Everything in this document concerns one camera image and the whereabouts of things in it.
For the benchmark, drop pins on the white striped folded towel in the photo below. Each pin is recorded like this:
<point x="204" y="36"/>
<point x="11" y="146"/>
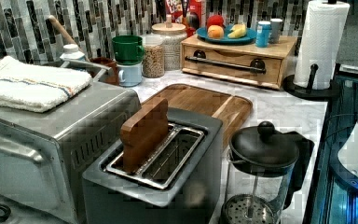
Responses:
<point x="38" y="88"/>

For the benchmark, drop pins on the large wooden cutting board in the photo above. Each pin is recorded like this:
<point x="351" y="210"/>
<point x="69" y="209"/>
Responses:
<point x="233" y="110"/>

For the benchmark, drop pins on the grey shaker can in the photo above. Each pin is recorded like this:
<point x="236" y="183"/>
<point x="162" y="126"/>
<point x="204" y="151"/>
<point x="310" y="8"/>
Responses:
<point x="275" y="31"/>

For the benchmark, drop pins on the blue plate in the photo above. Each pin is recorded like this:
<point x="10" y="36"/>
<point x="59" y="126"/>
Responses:
<point x="225" y="40"/>

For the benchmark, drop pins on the black drawer handle bar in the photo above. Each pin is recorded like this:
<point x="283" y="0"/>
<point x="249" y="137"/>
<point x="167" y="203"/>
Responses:
<point x="257" y="66"/>

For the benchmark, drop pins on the black glass french press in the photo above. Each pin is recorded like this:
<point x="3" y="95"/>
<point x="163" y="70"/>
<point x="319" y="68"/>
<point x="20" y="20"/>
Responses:
<point x="277" y="164"/>

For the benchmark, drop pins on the orange plush fruit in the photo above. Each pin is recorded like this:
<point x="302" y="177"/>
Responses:
<point x="215" y="32"/>

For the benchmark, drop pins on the blue white-capped can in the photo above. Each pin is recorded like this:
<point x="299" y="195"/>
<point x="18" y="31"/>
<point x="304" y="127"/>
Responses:
<point x="262" y="34"/>

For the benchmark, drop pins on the white-capped blue bottle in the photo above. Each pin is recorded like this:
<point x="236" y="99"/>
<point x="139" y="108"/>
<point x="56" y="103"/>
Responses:
<point x="72" y="52"/>

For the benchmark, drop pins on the glass jar with wooden lid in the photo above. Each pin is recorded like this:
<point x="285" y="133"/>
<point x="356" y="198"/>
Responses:
<point x="172" y="35"/>

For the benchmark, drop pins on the silver toaster oven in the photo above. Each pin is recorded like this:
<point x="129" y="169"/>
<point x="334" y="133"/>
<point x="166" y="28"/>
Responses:
<point x="43" y="155"/>

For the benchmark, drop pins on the brown utensil pot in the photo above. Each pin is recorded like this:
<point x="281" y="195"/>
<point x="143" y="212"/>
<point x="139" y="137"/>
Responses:
<point x="111" y="75"/>

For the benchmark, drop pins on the red Froot Loops box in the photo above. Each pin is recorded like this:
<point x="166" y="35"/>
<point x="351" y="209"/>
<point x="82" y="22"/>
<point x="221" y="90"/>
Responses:
<point x="191" y="13"/>

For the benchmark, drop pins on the grey two-slot toaster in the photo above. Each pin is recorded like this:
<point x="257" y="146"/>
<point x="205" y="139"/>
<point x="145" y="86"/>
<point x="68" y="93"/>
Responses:
<point x="180" y="184"/>

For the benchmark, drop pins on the yellow plush banana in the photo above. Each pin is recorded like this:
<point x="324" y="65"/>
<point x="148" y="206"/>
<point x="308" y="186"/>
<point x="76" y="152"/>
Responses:
<point x="237" y="31"/>

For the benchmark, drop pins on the glass jar of grains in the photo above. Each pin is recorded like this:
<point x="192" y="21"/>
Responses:
<point x="153" y="62"/>

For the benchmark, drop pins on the black paper towel holder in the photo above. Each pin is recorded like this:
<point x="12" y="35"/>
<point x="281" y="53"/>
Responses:
<point x="308" y="92"/>

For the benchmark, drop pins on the red plush apple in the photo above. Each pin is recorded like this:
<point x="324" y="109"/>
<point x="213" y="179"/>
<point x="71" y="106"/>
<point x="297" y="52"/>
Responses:
<point x="215" y="20"/>

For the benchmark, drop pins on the light blue mug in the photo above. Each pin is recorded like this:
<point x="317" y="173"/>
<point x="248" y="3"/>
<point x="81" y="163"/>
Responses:
<point x="130" y="75"/>

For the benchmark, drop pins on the small wooden board slice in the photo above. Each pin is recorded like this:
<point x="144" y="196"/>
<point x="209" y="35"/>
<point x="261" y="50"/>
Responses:
<point x="142" y="132"/>

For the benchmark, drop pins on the green mug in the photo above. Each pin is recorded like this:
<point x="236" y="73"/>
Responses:
<point x="128" y="49"/>

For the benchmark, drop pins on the white paper towel roll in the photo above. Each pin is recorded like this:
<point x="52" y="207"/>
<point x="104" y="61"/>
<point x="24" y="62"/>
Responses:
<point x="322" y="32"/>

